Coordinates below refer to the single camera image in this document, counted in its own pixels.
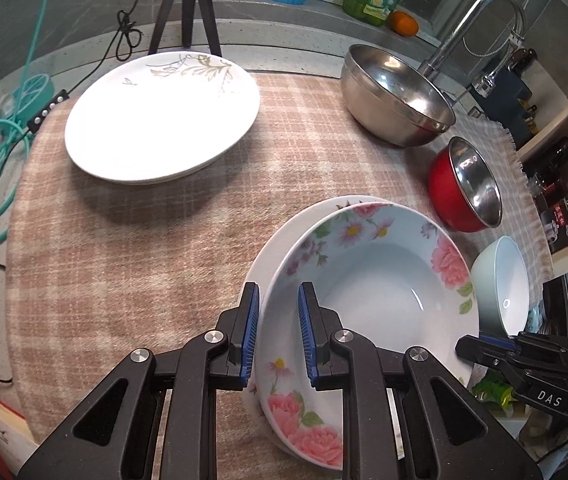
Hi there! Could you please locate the dark bottle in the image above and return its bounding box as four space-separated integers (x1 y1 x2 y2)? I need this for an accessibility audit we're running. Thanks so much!
534 137 568 181

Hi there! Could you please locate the white plate with leaf print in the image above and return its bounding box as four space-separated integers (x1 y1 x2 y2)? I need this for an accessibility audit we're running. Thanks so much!
64 51 261 186

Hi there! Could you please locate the chrome faucet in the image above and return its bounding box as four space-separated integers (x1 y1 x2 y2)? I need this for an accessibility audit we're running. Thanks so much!
416 0 527 98

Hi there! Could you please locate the dark blue container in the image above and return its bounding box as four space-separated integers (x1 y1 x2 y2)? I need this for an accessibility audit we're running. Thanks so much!
501 50 538 117

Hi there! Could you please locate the green packet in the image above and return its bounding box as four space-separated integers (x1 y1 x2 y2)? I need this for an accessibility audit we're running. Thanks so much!
472 377 515 407

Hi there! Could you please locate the plain white plate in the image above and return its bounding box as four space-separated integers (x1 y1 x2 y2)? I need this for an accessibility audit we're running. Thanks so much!
241 195 395 426

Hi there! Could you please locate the orange fruit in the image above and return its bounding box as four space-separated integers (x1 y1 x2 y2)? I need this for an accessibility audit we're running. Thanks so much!
389 11 419 37

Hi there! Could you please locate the wooden shelf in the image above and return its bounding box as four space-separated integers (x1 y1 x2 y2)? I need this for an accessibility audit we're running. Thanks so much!
514 77 568 261

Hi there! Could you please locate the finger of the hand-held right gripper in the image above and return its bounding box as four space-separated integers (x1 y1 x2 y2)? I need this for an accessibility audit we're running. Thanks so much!
478 332 520 352
455 336 510 372

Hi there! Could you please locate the black inline remote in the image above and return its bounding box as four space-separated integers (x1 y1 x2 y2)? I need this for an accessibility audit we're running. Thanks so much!
26 89 71 133

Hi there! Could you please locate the pale green bowl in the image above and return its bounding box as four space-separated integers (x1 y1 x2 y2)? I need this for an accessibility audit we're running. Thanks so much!
470 236 531 338

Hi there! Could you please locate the beige checked cloth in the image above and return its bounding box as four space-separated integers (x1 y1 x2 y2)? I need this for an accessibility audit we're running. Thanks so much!
6 71 554 441

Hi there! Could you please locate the large stainless steel bowl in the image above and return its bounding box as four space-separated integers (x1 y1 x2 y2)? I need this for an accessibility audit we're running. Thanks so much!
340 44 457 147

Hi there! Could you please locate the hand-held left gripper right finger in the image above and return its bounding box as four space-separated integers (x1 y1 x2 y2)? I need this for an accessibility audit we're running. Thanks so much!
298 281 544 480

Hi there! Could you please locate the black cable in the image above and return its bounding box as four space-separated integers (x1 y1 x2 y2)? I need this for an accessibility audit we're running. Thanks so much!
66 0 165 98

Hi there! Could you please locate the pink floral white bowl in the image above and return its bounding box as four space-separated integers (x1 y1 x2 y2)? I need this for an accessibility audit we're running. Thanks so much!
255 201 480 471

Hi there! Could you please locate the round teal power strip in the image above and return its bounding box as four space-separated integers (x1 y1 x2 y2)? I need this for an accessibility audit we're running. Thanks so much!
11 74 54 121

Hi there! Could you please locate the red steel bowl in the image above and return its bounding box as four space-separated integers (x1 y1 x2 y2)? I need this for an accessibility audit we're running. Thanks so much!
428 136 503 233

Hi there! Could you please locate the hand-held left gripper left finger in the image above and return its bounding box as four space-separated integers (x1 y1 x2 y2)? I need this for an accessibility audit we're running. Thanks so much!
16 282 265 480

